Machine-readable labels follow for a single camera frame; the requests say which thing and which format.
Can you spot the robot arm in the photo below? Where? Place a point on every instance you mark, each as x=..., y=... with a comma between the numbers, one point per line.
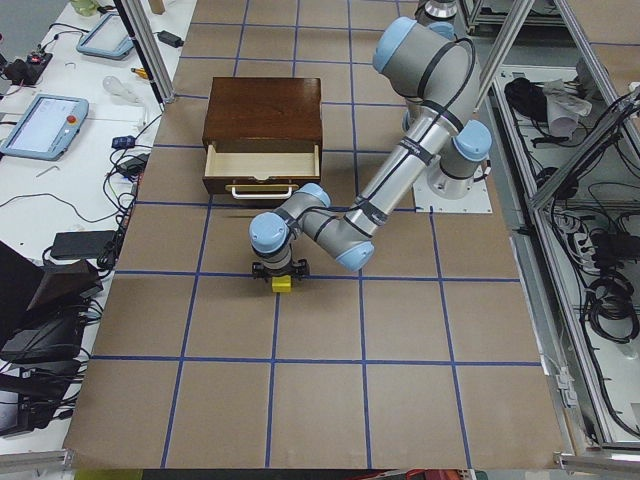
x=443, y=77

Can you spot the light wood drawer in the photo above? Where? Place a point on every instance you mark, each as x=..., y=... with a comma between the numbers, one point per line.
x=267, y=171

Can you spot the yellow block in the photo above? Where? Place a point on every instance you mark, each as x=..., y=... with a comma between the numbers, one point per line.
x=281, y=284

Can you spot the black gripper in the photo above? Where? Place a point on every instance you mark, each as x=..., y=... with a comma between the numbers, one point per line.
x=300, y=270

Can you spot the near teach pendant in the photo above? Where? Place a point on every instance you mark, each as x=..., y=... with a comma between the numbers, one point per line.
x=47, y=128

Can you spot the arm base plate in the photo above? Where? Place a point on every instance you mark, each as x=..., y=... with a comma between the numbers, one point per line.
x=435, y=191

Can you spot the black power adapter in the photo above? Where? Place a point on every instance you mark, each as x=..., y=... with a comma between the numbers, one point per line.
x=170, y=39

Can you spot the black laptop power brick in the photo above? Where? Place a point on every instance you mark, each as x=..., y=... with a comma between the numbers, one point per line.
x=81, y=244

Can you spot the teach pendant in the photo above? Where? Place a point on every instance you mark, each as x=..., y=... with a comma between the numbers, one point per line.
x=47, y=128
x=108, y=39

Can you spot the dark wooden drawer cabinet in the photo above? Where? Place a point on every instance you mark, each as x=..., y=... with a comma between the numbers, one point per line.
x=255, y=109

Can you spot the far teach pendant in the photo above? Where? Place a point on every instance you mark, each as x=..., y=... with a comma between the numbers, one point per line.
x=108, y=39

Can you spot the aluminium frame post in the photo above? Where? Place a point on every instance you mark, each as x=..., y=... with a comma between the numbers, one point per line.
x=139, y=30

